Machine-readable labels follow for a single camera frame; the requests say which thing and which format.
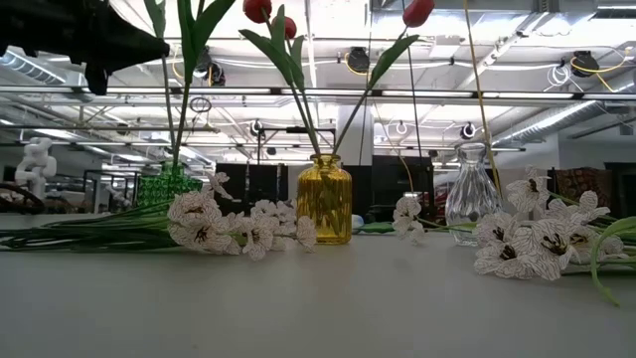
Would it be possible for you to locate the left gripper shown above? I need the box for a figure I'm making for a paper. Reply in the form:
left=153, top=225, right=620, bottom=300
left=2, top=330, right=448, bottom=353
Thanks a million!
left=0, top=0, right=171, bottom=96

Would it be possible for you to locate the red artificial tulip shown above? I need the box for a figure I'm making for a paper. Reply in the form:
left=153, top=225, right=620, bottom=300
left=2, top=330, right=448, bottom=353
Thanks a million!
left=270, top=4, right=319, bottom=156
left=238, top=0, right=322, bottom=156
left=331, top=0, right=437, bottom=156

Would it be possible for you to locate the white blossom spray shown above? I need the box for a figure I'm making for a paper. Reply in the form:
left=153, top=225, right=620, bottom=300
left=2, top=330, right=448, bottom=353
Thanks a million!
left=0, top=171, right=319, bottom=264
left=392, top=165, right=636, bottom=307

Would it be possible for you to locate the yellow ribbed glass vase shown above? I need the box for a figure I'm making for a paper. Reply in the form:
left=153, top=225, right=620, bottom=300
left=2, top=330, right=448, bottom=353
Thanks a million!
left=296, top=153, right=354, bottom=246

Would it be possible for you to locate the green square glass vase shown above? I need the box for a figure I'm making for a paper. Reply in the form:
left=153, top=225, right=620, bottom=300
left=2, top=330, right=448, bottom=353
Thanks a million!
left=136, top=161, right=204, bottom=208

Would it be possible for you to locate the clear ribbed glass vase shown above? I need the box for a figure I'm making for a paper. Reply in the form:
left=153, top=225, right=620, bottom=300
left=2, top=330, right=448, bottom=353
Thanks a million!
left=444, top=142, right=503, bottom=248

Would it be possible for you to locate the black partition panel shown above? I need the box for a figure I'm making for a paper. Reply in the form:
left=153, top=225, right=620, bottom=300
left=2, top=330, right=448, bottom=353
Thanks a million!
left=371, top=154, right=437, bottom=224
left=214, top=162, right=290, bottom=220

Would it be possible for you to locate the patterned fabric panel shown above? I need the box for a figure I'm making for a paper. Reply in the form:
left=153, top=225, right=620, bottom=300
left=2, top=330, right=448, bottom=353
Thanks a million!
left=554, top=167, right=613, bottom=210

